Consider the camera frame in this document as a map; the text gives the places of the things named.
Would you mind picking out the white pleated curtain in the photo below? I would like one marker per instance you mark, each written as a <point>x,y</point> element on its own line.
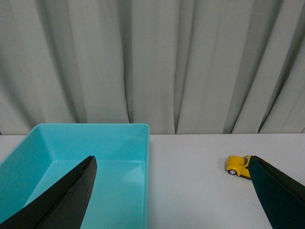
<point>180,66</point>

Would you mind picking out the yellow beetle toy car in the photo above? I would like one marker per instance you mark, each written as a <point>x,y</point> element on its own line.
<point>238,166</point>

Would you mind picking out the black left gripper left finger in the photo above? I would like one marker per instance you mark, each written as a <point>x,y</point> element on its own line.
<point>63,205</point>

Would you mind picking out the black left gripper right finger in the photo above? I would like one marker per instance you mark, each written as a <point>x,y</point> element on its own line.
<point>282,198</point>

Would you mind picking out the turquoise plastic tray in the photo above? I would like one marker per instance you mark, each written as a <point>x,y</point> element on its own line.
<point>119,198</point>

